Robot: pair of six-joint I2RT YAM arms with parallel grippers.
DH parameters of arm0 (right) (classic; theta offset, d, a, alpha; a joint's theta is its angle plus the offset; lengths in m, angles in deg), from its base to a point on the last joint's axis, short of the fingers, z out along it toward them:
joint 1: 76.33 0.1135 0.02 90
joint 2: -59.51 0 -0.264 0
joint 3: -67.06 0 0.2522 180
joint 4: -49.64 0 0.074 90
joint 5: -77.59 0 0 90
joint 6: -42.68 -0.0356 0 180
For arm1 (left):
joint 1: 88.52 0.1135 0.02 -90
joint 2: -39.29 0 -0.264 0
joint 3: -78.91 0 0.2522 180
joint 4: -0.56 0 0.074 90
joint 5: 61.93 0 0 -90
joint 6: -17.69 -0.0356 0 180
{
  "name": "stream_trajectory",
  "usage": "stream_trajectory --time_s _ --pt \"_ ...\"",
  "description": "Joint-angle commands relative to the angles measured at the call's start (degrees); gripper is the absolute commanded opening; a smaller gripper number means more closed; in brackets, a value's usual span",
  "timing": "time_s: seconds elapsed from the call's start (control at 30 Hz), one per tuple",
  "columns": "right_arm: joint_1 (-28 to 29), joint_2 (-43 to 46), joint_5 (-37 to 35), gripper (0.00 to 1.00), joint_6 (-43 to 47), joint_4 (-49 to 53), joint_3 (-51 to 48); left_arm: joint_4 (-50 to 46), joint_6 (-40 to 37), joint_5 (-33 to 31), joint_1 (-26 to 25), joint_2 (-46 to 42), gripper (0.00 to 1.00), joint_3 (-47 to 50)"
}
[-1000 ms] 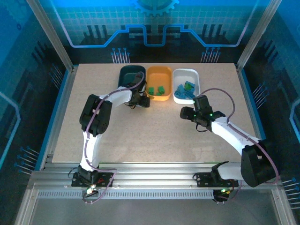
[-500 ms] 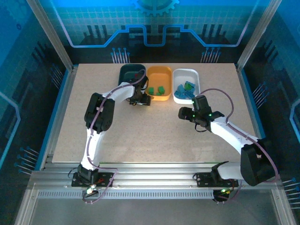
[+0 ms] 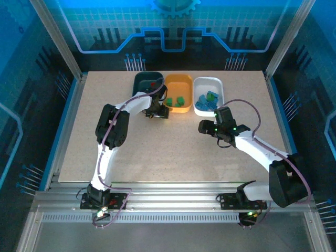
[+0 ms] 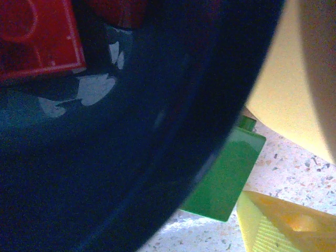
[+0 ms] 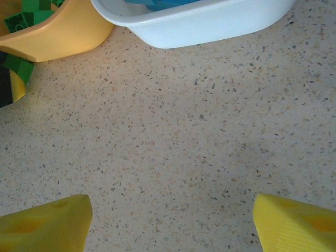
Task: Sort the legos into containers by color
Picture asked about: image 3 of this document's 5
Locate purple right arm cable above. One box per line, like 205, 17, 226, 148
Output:
219, 99, 313, 231

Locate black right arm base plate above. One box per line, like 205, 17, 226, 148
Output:
216, 193, 268, 211

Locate blue printed backdrop panel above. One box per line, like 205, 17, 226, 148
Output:
43, 0, 305, 73

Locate slotted grey cable duct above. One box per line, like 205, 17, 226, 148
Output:
41, 213, 308, 224

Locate aluminium front frame rail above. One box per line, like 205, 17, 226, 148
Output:
31, 182, 318, 213

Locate dark teal plastic container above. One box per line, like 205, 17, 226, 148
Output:
133, 71, 165, 106

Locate aluminium side frame rail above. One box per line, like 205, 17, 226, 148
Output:
39, 73, 89, 191
264, 72, 308, 191

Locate yellow plastic container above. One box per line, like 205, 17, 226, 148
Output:
164, 74, 194, 114

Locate white plastic container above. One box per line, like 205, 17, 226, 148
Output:
193, 76, 225, 118

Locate aluminium frame post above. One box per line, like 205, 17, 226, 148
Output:
28, 0, 88, 79
264, 0, 318, 79

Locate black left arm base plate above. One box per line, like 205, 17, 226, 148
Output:
80, 192, 129, 210

